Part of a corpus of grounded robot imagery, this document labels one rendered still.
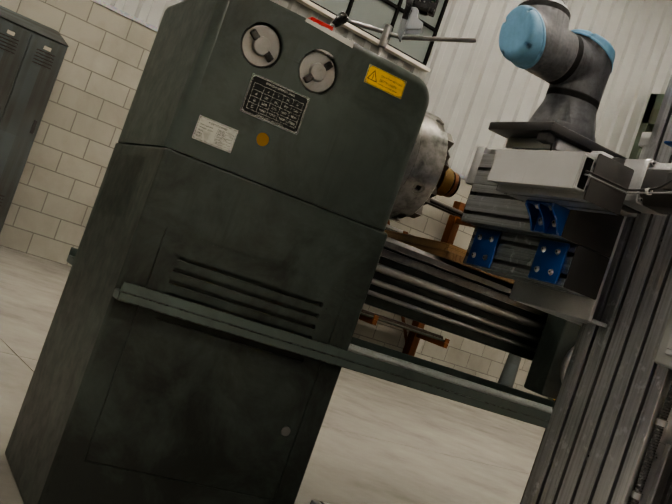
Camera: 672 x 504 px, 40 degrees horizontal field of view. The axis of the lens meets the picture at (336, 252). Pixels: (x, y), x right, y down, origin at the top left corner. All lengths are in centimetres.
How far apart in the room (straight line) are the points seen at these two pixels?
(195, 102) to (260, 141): 17
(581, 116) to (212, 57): 81
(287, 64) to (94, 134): 700
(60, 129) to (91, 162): 42
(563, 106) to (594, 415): 65
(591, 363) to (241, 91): 96
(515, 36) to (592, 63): 18
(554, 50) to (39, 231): 742
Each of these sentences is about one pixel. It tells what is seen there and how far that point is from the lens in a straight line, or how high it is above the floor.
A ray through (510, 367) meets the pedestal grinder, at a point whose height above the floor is 42.
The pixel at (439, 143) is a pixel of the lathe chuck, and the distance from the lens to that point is 247.
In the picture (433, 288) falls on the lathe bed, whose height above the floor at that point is 78.
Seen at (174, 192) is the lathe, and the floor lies 78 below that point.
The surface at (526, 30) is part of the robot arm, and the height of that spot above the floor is 132.
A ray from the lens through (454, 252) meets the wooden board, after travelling 248.
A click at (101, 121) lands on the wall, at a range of 910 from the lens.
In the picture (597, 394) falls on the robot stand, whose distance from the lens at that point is 195.
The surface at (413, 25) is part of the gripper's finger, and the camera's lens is 252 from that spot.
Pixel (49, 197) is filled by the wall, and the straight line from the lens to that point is 901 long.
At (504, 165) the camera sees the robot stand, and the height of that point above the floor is 104.
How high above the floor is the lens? 71
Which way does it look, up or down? 2 degrees up
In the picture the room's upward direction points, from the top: 19 degrees clockwise
